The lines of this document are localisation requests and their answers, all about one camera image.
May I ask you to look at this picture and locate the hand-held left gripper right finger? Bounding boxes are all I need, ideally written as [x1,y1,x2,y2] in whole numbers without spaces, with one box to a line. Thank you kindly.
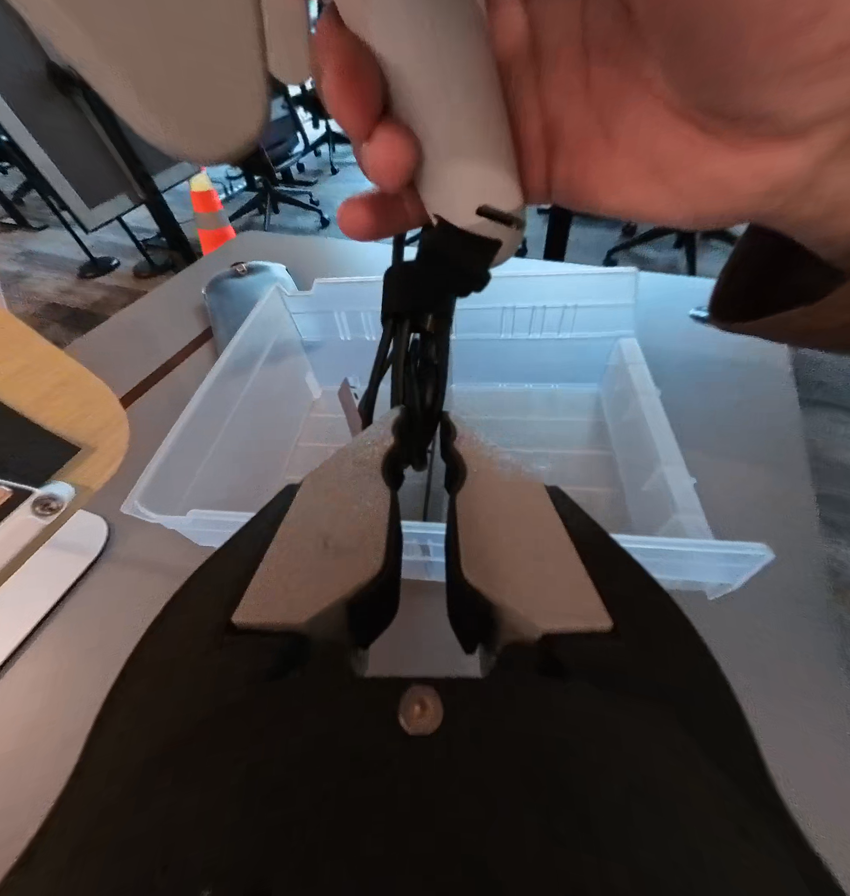
[440,413,615,653]

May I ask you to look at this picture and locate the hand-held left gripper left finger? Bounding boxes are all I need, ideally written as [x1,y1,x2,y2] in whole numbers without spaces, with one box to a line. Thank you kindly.
[231,407,405,651]

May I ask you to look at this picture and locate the clear plastic bin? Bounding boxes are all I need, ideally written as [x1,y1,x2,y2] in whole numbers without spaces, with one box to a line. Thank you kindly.
[120,268,776,601]

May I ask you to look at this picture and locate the black usb-c cable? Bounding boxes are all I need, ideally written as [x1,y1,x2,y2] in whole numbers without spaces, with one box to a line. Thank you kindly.
[358,216,505,523]

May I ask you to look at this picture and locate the person's right forearm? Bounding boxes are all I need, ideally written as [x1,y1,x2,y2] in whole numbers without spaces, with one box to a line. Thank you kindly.
[707,223,850,359]

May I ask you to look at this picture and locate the person's right hand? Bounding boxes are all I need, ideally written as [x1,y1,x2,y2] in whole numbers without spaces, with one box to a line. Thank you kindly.
[311,0,850,273]

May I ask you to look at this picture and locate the black office chair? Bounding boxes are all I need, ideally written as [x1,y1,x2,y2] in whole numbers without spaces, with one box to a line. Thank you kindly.
[225,77,356,233]
[602,223,739,275]

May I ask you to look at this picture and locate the grey metal cylinder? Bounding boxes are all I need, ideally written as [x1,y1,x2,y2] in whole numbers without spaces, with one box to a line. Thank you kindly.
[201,259,302,352]

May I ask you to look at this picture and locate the orange traffic cone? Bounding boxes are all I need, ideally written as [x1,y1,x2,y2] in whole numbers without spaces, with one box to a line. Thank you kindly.
[188,167,238,257]

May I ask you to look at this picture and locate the white clamp bar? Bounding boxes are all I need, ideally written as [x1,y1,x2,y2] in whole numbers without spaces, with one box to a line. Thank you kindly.
[0,480,76,546]

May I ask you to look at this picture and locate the white stand base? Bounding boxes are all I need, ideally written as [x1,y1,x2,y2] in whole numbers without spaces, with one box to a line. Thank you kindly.
[0,509,110,695]

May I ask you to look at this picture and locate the wooden board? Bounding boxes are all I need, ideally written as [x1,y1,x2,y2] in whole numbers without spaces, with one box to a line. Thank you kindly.
[0,290,131,492]

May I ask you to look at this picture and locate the grey rolling partition panel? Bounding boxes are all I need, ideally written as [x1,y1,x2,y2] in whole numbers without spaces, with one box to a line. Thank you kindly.
[0,0,205,281]

